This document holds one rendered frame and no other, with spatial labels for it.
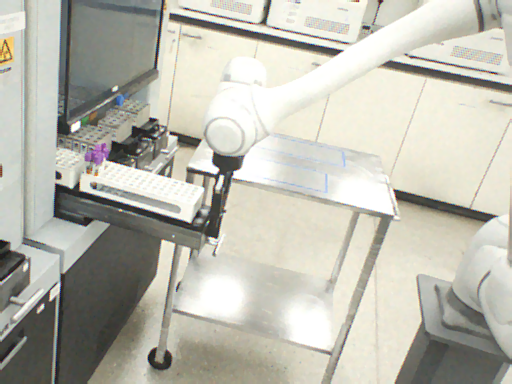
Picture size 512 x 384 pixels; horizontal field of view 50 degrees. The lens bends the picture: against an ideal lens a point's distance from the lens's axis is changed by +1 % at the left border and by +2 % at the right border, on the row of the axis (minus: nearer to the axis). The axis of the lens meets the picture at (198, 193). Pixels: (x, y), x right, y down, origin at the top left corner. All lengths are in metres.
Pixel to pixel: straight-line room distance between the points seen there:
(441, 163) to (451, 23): 2.59
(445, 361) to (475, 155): 2.34
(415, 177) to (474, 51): 0.81
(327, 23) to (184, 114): 1.10
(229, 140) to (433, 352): 0.80
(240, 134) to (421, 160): 2.77
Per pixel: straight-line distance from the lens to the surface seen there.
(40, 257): 1.27
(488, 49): 3.54
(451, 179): 3.74
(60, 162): 1.40
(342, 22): 3.46
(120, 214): 1.33
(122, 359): 2.07
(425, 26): 1.15
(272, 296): 2.02
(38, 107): 1.20
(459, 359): 1.49
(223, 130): 0.97
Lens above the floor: 1.47
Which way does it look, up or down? 27 degrees down
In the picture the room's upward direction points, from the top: 10 degrees clockwise
